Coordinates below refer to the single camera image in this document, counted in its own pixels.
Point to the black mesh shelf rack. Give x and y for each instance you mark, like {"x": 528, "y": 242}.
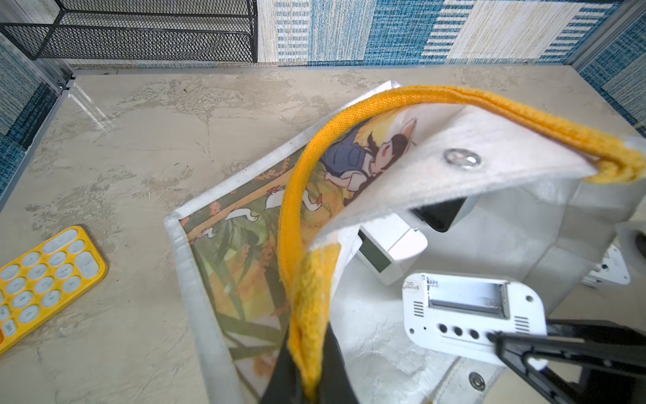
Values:
{"x": 170, "y": 31}

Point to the small white gadget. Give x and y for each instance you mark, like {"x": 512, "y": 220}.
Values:
{"x": 612, "y": 271}

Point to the white digital clock back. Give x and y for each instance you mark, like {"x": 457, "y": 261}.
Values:
{"x": 463, "y": 314}

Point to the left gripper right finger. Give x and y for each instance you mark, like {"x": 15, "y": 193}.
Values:
{"x": 334, "y": 386}

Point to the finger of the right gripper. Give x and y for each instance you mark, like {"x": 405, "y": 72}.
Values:
{"x": 611, "y": 358}

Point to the white canvas tote bag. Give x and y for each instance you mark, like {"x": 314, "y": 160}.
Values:
{"x": 553, "y": 192}

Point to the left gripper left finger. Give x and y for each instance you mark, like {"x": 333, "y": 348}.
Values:
{"x": 285, "y": 386}

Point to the yellow calculator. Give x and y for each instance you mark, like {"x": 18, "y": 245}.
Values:
{"x": 42, "y": 282}

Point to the white cube digital clock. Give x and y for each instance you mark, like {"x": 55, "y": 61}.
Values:
{"x": 390, "y": 246}

